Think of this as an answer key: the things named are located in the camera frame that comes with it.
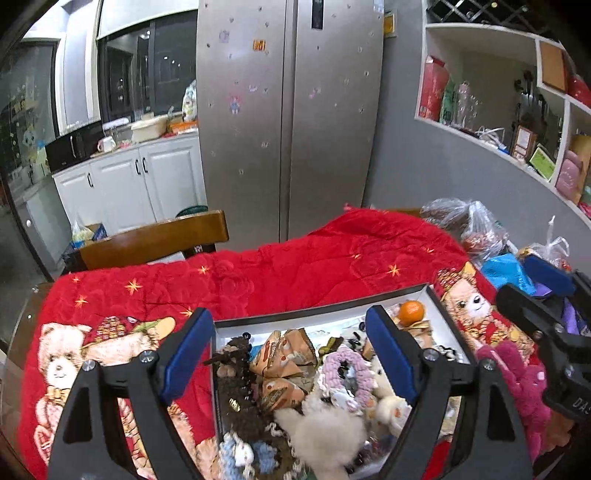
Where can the long brown fuzzy hair band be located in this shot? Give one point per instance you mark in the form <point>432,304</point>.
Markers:
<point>238,397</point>

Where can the white mug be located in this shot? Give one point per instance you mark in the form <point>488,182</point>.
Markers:
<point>105,145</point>

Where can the red printed blanket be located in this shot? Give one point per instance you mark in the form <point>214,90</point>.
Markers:
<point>300,267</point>

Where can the plastic bag of dark food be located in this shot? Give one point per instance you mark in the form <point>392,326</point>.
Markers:
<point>466,224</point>

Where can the purple fleece cloth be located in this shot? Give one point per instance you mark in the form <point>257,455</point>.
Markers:
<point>575,318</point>

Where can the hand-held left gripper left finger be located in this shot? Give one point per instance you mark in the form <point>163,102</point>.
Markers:
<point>189,357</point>

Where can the white kitchen cabinet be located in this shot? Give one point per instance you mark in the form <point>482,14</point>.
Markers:
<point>134,184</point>

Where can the cardboard box with bags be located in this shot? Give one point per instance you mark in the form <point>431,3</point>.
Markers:
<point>90,233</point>

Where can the fluffy grey-cream pompom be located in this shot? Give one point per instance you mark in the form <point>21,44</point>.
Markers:
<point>325,434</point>

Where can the pink box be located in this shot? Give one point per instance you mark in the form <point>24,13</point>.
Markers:
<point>570,175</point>

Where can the pink crochet scrunchie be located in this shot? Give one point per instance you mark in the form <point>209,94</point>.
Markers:
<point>347,369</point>

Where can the black shallow box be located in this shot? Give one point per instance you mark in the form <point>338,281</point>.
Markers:
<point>332,318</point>

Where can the green card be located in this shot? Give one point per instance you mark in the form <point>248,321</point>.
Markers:
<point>542,162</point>

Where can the dark kitchen window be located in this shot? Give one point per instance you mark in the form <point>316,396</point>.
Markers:
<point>138,74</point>

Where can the triangular snack packet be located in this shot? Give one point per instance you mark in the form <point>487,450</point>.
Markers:
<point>281,353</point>
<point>418,333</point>
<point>282,394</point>

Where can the blue crochet scrunchie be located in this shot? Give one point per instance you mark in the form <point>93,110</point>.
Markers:
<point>247,454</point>

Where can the glass sliding door with stickers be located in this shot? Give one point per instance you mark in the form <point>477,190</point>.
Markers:
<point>23,138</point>

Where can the green box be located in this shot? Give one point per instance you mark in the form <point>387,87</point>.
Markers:
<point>448,104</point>

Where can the white wall shelf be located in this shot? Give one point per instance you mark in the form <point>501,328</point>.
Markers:
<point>485,138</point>

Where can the pink plush rabbit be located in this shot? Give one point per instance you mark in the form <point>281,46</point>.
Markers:
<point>524,387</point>

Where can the tangerine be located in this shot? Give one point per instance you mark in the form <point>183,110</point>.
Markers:
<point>411,313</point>

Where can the silver double-door refrigerator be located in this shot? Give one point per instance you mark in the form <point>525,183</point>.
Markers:
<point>291,115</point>

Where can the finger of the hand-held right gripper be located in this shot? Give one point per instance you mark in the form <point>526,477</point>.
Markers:
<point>531,314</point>
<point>549,277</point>

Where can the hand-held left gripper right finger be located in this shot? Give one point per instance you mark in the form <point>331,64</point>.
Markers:
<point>392,355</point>

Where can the snack bag on counter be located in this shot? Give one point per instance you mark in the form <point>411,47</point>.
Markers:
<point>190,101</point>

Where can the blue plastic bag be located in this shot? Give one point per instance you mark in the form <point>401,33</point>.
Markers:
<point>505,272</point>

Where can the cream plush toy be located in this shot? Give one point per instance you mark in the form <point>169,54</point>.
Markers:
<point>388,408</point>

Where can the red gift box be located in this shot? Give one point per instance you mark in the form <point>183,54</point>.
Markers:
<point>433,90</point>

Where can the white basin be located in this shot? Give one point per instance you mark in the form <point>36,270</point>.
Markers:
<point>148,129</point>

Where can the clear knotted plastic bag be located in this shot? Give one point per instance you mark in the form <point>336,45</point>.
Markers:
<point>549,247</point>

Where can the black microwave oven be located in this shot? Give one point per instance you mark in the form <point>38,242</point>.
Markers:
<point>74,145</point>

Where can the wooden chair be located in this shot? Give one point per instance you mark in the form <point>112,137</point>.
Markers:
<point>152,240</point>

